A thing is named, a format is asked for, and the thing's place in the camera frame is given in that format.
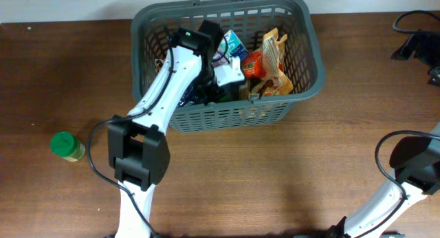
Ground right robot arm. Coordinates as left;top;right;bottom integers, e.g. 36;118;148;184
326;127;439;237

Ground orange white food pouch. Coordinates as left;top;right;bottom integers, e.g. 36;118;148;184
247;28;293;99

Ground orange spaghetti packet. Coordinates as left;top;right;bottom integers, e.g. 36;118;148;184
241;51;266;79

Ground grey plastic basket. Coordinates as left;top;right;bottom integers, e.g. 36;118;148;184
131;0;326;133

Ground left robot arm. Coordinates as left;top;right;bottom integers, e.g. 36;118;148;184
108;20;244;237

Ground blue box package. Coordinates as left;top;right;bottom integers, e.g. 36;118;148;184
177;29;250;108

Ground brown white snack bag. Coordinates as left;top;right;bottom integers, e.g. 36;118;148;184
154;58;165;74

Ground green lid jar green contents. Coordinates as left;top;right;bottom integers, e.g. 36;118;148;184
49;131;85;162

